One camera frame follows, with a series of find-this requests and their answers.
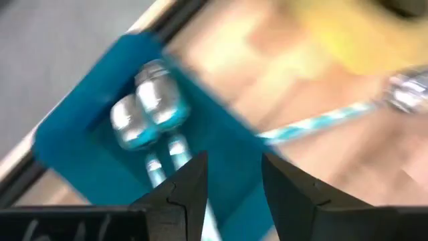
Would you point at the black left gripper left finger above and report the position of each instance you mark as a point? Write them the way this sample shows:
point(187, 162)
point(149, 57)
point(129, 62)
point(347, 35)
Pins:
point(180, 201)

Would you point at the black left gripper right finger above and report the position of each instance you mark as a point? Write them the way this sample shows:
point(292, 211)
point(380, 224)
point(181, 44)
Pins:
point(291, 201)

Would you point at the blue plastic bin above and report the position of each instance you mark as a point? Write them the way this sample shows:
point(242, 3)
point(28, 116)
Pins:
point(83, 160)

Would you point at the yellow translucent plastic bin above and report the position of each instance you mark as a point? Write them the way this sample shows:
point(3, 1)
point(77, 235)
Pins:
point(351, 40)

